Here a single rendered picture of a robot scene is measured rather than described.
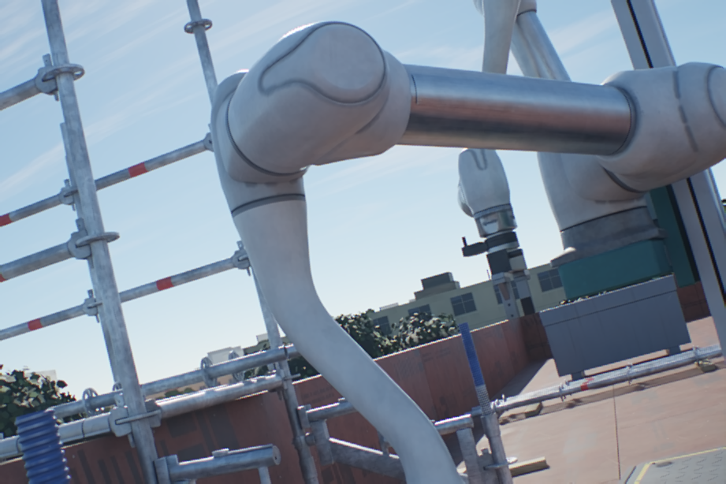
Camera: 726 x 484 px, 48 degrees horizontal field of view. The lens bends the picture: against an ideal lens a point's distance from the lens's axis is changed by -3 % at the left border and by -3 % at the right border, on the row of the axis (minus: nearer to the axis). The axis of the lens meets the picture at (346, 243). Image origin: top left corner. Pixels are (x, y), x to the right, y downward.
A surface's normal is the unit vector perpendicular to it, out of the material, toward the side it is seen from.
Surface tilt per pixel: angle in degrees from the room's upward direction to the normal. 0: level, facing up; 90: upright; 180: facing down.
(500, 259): 90
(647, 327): 90
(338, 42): 90
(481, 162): 81
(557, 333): 90
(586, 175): 98
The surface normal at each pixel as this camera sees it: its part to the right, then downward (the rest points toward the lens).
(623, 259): -0.47, 0.00
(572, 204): -0.72, 0.22
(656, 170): 0.13, 0.93
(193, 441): 0.92, -0.28
